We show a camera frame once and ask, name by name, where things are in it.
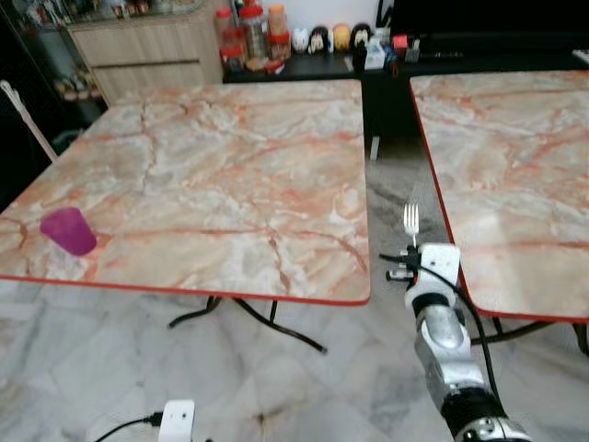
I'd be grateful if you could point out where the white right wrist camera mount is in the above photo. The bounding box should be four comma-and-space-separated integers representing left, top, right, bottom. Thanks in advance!
416, 243, 462, 300

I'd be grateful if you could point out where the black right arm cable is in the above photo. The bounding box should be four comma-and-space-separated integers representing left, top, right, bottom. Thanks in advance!
379, 250, 502, 406

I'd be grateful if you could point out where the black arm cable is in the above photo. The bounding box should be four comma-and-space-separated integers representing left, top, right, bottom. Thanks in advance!
379, 250, 502, 406
90, 413, 165, 442

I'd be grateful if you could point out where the light wooden cabinet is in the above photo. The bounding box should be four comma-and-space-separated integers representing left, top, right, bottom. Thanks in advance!
69, 7, 227, 104

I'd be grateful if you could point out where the white slanted stick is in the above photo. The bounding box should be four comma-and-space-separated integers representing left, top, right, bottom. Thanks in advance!
0, 80, 59, 163

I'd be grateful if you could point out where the black television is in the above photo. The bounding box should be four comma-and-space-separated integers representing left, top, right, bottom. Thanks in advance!
390, 0, 589, 39

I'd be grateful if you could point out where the yellow round figurine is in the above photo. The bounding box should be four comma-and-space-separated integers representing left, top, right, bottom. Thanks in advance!
332, 24, 352, 52

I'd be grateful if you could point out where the marble top table with cup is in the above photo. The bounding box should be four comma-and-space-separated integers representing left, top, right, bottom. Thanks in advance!
0, 79, 372, 355

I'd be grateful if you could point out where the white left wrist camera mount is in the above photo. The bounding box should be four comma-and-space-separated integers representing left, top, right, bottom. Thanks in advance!
158, 400, 197, 442

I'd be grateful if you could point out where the silver metal fork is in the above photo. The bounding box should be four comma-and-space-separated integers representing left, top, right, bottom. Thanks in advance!
403, 204, 421, 249

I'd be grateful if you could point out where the small white box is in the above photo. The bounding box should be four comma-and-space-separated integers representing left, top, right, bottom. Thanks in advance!
364, 41, 387, 71

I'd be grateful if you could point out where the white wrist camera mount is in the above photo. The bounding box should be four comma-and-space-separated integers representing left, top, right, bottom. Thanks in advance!
416, 243, 462, 300
158, 400, 197, 442

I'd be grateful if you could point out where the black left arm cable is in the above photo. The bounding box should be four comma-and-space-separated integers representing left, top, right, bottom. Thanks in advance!
90, 413, 165, 442

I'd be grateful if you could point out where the empty marble top table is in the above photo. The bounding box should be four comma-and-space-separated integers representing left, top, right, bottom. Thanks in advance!
410, 71, 589, 356

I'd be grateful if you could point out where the orange filled jar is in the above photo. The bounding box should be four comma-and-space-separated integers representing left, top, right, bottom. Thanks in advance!
268, 5, 293, 62

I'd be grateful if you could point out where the purple plastic cup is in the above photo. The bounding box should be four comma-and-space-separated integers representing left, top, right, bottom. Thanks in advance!
40, 207, 98, 257

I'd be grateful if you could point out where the black round figurine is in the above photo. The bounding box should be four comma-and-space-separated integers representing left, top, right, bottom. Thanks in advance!
309, 26, 331, 54
352, 23, 373, 49

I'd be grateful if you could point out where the black display shelf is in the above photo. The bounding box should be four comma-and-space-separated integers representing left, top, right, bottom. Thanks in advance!
0, 0, 104, 185

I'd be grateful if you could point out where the large red lidded jar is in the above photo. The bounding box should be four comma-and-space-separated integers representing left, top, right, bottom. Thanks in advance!
239, 5, 270, 64

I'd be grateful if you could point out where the red capped clear jar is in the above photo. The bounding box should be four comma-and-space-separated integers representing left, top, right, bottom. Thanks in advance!
217, 9, 245, 74

